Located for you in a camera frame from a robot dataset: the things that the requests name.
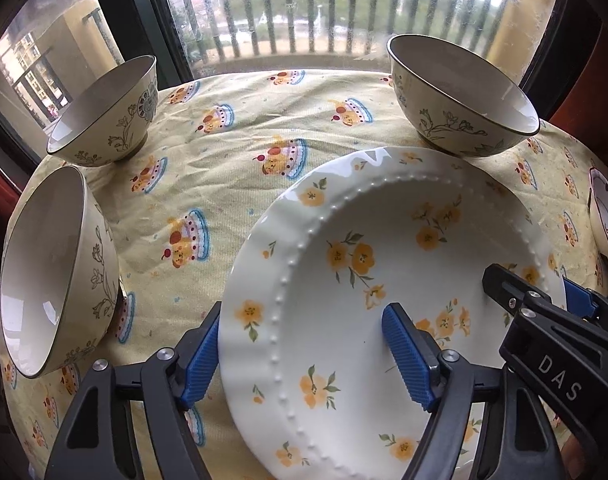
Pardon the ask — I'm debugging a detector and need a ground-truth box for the white plate with yellow flowers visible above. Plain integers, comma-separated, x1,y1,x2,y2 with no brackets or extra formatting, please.
218,146,570,480

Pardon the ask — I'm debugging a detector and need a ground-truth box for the apartment building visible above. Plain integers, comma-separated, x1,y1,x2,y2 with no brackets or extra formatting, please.
0,30,64,126

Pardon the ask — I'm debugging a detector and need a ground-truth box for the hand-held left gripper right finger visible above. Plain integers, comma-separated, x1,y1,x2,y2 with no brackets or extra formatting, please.
381,302,555,480

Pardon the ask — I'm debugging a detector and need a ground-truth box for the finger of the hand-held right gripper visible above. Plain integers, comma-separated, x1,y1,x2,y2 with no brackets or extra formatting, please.
482,263,556,317
563,277,608,322

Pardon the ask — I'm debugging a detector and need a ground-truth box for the yellow cake print tablecloth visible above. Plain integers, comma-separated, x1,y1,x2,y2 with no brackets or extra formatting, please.
0,69,608,480

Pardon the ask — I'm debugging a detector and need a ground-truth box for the black window frame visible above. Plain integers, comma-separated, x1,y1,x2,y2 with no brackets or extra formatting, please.
0,0,608,171

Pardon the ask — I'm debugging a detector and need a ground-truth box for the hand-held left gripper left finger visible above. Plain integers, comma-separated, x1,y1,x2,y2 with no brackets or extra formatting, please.
44,301,223,480

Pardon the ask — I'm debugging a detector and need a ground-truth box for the cream floral bowl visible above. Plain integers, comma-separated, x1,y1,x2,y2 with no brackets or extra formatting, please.
387,34,541,158
46,55,159,168
0,165,122,380

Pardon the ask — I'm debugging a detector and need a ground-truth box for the balcony railing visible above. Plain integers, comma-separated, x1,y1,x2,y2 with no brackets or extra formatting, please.
159,0,515,61

